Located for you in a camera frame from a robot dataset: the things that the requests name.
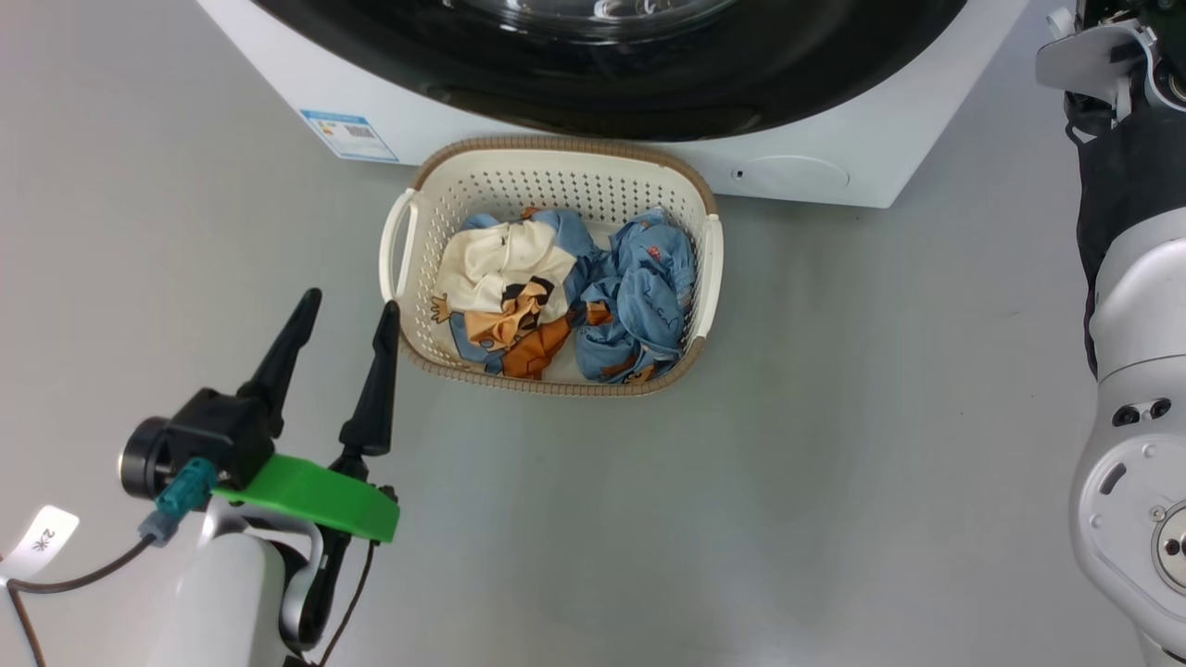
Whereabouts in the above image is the teal left camera connector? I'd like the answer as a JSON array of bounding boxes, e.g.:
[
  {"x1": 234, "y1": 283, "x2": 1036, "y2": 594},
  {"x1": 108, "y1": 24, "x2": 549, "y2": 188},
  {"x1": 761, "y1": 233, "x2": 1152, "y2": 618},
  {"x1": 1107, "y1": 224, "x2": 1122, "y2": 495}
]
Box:
[{"x1": 139, "y1": 457, "x2": 219, "y2": 546}]

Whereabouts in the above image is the blue energy label sticker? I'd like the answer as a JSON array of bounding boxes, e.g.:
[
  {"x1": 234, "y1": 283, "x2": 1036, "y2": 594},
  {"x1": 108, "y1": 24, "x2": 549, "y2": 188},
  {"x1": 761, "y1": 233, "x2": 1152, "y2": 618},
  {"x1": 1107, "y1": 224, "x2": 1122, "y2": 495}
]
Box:
[{"x1": 298, "y1": 109, "x2": 399, "y2": 164}]

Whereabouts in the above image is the cream perforated laundry basket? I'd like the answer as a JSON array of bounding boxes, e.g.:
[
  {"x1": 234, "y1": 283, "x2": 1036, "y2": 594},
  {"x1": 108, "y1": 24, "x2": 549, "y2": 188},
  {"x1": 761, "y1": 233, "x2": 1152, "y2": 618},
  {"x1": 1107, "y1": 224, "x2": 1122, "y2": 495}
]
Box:
[{"x1": 378, "y1": 135, "x2": 724, "y2": 397}]

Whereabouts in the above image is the white cable tag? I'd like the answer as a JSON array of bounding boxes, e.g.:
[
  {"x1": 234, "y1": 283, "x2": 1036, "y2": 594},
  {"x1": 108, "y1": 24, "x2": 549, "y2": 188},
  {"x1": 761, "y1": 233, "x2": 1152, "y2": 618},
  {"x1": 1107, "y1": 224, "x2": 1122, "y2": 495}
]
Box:
[{"x1": 0, "y1": 505, "x2": 80, "y2": 585}]

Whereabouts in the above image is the black rimmed glass washer door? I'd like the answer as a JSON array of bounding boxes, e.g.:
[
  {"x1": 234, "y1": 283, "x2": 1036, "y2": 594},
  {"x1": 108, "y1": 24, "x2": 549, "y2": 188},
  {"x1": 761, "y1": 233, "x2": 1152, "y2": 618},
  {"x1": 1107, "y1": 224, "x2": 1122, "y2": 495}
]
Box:
[{"x1": 250, "y1": 0, "x2": 969, "y2": 143}]

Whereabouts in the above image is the white front-load washing machine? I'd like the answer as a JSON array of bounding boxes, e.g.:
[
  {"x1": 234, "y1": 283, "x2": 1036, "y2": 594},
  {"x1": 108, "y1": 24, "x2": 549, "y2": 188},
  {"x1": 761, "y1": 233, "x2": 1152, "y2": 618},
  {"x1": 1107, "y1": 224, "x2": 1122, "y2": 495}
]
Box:
[{"x1": 195, "y1": 0, "x2": 1031, "y2": 209}]

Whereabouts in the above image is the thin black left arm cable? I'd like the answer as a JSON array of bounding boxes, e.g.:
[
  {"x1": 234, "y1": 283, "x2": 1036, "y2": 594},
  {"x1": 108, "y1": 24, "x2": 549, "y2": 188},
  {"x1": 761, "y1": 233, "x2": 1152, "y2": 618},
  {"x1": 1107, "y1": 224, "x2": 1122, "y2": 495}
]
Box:
[{"x1": 315, "y1": 540, "x2": 379, "y2": 667}]

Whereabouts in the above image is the round white filter cover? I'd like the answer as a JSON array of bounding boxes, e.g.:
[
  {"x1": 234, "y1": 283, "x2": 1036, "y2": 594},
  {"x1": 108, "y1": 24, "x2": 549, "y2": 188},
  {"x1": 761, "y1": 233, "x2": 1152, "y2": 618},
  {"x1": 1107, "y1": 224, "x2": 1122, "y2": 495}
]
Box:
[{"x1": 732, "y1": 155, "x2": 851, "y2": 195}]

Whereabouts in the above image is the grey left camera cable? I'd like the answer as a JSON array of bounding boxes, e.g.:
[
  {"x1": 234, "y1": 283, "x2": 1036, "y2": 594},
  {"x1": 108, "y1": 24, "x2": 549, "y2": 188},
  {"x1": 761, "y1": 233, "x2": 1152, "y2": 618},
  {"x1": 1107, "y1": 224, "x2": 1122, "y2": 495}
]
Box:
[{"x1": 0, "y1": 533, "x2": 154, "y2": 667}]

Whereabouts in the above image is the cream cartoon print garment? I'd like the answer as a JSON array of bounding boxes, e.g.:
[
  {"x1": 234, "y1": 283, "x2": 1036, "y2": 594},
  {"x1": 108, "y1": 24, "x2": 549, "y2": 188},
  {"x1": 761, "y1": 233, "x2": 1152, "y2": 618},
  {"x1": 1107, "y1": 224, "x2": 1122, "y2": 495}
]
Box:
[{"x1": 431, "y1": 206, "x2": 612, "y2": 381}]

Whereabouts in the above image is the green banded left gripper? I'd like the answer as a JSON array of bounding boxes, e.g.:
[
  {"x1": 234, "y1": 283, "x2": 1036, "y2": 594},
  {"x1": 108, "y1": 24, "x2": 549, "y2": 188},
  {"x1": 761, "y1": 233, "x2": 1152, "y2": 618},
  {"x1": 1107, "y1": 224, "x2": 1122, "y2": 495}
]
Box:
[{"x1": 211, "y1": 288, "x2": 401, "y2": 645}]

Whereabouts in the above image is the blue denim garment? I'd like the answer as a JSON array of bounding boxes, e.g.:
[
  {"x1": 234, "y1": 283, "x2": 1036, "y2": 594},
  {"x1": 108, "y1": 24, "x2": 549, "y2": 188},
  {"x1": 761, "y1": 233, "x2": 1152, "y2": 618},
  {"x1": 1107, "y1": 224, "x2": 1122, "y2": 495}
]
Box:
[{"x1": 574, "y1": 208, "x2": 698, "y2": 385}]

